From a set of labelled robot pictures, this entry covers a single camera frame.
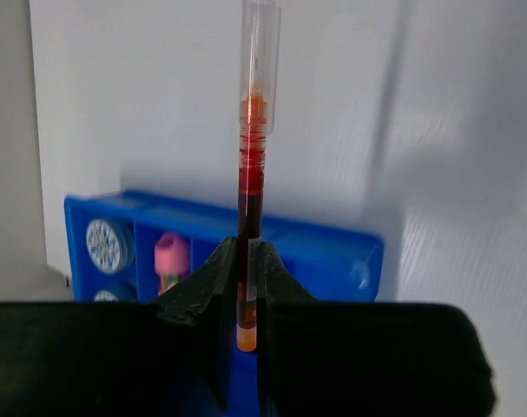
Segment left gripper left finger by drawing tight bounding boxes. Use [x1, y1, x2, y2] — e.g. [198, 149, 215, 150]
[0, 237, 237, 416]

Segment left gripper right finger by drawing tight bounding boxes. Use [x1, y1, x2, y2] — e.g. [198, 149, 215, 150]
[258, 243, 497, 416]

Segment blue white round jar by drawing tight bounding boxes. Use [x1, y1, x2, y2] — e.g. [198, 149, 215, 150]
[94, 282, 137, 302]
[86, 218, 135, 275]

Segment pink eraser tube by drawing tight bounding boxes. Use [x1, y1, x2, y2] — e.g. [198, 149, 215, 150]
[154, 232, 190, 295]

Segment orange pen refill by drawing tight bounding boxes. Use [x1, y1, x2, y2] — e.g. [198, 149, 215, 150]
[236, 1, 281, 352]

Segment blue compartment bin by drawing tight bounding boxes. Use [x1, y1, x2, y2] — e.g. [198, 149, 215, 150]
[63, 189, 385, 417]

